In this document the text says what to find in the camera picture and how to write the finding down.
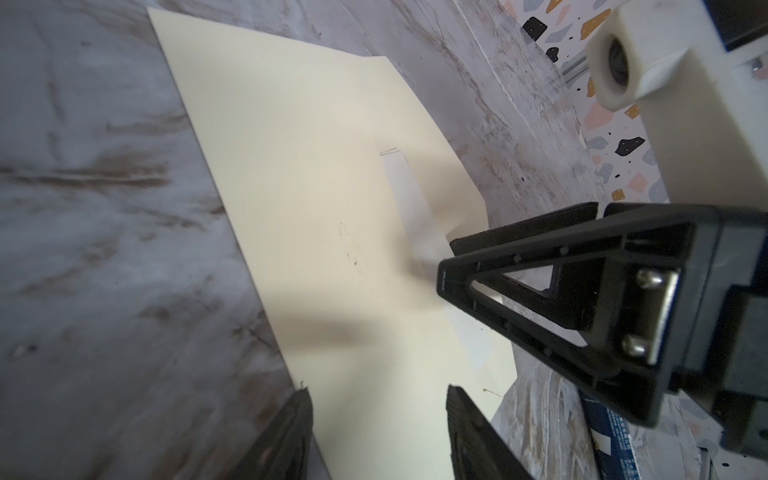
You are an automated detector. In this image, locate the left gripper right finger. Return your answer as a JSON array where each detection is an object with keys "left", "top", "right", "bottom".
[{"left": 446, "top": 385, "right": 532, "bottom": 480}]

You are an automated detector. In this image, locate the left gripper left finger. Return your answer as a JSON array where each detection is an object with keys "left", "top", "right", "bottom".
[{"left": 230, "top": 388, "right": 313, "bottom": 480}]

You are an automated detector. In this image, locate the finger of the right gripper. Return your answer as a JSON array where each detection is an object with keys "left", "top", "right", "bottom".
[{"left": 449, "top": 202, "right": 599, "bottom": 330}]

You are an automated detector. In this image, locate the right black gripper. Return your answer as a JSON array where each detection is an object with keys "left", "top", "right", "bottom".
[{"left": 436, "top": 205, "right": 767, "bottom": 459}]

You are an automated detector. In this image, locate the blue white glue stick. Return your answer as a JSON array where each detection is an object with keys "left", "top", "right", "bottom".
[{"left": 579, "top": 391, "right": 641, "bottom": 480}]

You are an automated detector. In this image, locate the cream envelope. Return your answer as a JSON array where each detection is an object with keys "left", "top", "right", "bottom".
[{"left": 149, "top": 9, "right": 517, "bottom": 479}]

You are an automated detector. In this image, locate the beige letter paper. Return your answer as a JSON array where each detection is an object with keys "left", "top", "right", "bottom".
[{"left": 380, "top": 149, "right": 492, "bottom": 370}]

